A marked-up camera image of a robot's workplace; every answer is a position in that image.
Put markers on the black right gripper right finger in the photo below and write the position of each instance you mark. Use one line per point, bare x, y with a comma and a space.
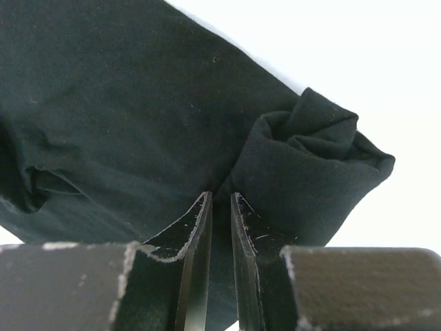
282, 286

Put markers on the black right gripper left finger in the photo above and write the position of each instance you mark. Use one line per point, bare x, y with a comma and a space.
161, 284

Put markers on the black t-shirt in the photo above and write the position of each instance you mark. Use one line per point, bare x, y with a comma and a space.
117, 115

